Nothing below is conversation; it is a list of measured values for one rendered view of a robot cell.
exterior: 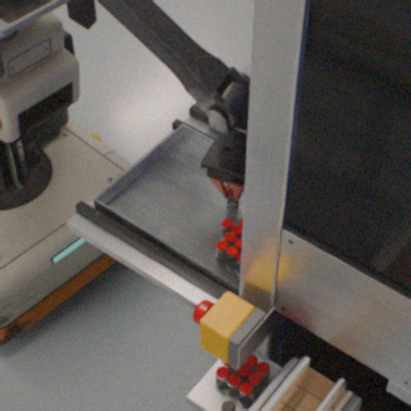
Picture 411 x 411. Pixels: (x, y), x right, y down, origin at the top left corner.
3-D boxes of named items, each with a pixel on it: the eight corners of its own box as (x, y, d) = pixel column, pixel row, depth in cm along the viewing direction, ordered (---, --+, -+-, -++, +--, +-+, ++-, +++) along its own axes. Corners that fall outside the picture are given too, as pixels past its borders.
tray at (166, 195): (325, 214, 163) (327, 201, 161) (241, 304, 150) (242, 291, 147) (183, 136, 177) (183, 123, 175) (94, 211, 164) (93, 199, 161)
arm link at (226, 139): (228, 94, 148) (210, 114, 145) (264, 109, 146) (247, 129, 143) (228, 125, 154) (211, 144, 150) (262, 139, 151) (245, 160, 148)
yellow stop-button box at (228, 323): (264, 339, 136) (266, 312, 130) (237, 372, 132) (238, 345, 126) (225, 315, 139) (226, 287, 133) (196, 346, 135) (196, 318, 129)
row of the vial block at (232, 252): (291, 214, 163) (293, 196, 160) (233, 273, 154) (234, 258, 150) (281, 208, 164) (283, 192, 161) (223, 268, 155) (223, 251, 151)
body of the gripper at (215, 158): (253, 187, 152) (254, 157, 147) (199, 171, 155) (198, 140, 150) (266, 162, 156) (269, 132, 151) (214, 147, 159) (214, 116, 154)
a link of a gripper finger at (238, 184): (242, 216, 159) (243, 180, 152) (205, 205, 161) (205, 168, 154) (256, 191, 163) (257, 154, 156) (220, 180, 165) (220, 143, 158)
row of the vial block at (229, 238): (281, 208, 164) (283, 191, 161) (223, 268, 155) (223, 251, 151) (272, 203, 165) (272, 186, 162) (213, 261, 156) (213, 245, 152)
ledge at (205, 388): (304, 392, 141) (305, 385, 139) (257, 451, 134) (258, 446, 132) (233, 347, 146) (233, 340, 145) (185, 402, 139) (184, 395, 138)
